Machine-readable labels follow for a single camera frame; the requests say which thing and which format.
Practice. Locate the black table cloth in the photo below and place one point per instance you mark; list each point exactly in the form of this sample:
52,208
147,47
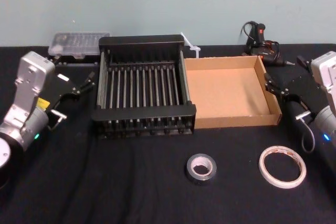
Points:
131,182

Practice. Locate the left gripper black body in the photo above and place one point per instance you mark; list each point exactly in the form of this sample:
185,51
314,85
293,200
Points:
57,87

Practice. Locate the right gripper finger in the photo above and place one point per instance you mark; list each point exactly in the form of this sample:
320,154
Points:
275,89
304,62

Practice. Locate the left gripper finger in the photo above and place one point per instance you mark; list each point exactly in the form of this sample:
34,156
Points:
61,62
85,86

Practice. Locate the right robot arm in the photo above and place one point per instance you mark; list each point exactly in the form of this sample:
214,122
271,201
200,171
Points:
325,77

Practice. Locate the black rack with steel bars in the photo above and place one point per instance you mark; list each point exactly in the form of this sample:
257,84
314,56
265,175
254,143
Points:
147,40

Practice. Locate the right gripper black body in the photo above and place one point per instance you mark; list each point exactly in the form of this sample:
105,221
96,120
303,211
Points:
302,95

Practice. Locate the shallow brown cardboard tray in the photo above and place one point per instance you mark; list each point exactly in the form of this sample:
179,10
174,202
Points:
225,93

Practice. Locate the silver tape roll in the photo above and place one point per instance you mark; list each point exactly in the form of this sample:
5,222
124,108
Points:
201,180

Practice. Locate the clear plastic case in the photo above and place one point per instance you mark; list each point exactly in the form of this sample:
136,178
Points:
78,41

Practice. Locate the white tape roll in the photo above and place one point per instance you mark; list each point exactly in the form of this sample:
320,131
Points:
283,184

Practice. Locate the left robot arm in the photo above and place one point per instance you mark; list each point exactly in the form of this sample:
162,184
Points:
31,77

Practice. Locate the small white three-armed plastic piece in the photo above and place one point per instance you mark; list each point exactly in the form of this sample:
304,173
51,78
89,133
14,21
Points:
194,49

